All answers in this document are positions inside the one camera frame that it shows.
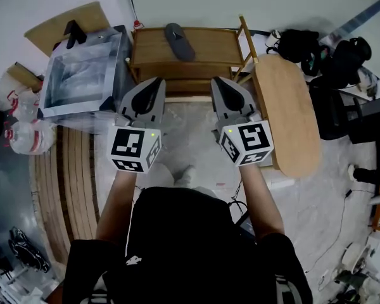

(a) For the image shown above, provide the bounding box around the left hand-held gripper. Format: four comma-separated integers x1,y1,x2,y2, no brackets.
106,77,167,174

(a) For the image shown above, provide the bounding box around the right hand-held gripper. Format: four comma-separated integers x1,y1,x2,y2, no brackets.
210,76,275,168

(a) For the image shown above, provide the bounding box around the grey slipper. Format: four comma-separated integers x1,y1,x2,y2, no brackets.
163,22,197,62

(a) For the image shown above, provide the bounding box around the person's right forearm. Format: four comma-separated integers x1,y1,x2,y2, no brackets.
239,162,286,241

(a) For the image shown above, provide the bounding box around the person's left forearm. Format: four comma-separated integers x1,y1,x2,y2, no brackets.
96,168,137,245

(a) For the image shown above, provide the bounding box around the wooden shoe rack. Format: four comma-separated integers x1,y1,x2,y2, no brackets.
125,15,260,98

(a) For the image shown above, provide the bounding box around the oval wooden table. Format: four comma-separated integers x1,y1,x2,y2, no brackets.
252,53,322,179

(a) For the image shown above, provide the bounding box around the clear box with grey picture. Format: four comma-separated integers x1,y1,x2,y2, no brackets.
37,25,134,120

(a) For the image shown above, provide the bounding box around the white cup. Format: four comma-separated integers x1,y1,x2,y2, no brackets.
265,29,282,49

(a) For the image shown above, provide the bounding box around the black bag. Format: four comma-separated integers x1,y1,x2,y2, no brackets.
275,28,322,77

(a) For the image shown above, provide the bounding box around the black chair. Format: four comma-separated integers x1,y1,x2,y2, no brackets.
308,84,380,144

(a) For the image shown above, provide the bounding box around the light wooden board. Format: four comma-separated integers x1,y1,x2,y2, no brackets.
24,1,111,58

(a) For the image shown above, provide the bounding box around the clear plastic bag red print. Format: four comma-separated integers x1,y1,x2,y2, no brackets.
0,74,57,156

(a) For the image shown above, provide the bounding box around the large black backpack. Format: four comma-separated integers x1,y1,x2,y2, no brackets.
319,36,373,90

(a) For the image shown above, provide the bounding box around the stack of curved wooden boards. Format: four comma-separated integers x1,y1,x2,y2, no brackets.
29,126,101,266

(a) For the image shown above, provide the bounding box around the brown cardboard box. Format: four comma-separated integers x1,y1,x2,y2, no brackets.
6,61,44,92

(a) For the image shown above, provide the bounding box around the black waist device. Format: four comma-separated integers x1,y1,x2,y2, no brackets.
234,210,258,244

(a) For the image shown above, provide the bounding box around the person's black shirt torso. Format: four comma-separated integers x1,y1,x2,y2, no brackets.
62,186,314,304

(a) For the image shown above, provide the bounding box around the black patterned sneaker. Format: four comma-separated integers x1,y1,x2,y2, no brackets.
8,226,52,274

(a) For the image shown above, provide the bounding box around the black triangular bracket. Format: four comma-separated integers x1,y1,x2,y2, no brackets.
63,20,88,50

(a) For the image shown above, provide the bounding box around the black floor cable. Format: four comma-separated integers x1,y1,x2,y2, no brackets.
303,188,375,275

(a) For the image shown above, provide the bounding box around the white wire rack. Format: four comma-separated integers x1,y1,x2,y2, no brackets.
0,268,61,304

